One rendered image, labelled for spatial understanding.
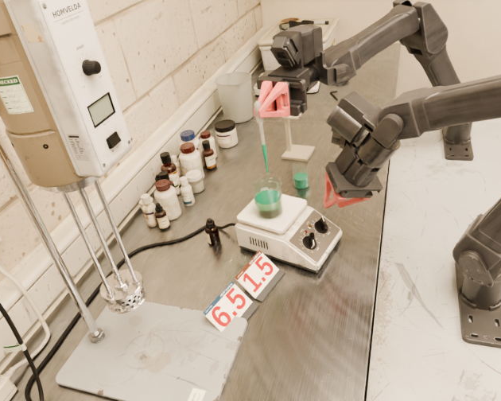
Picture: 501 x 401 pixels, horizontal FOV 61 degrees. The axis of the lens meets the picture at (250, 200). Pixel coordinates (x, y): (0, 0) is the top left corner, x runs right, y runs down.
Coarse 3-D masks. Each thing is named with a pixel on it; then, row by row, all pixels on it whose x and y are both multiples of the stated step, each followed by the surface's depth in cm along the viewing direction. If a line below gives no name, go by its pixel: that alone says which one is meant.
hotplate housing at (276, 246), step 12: (300, 216) 93; (240, 228) 93; (252, 228) 92; (288, 228) 90; (240, 240) 96; (252, 240) 93; (264, 240) 91; (276, 240) 89; (288, 240) 88; (336, 240) 93; (264, 252) 93; (276, 252) 91; (288, 252) 89; (300, 252) 87; (324, 252) 89; (300, 264) 89; (312, 264) 87
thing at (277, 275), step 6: (276, 270) 90; (270, 276) 88; (276, 276) 89; (240, 282) 85; (270, 282) 87; (276, 282) 87; (246, 288) 85; (264, 288) 86; (270, 288) 86; (246, 294) 86; (252, 294) 85; (258, 294) 85; (264, 294) 85; (258, 300) 84
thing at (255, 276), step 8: (264, 256) 90; (256, 264) 88; (264, 264) 89; (272, 264) 90; (248, 272) 87; (256, 272) 87; (264, 272) 88; (272, 272) 89; (240, 280) 85; (248, 280) 86; (256, 280) 86; (264, 280) 87; (248, 288) 85; (256, 288) 86
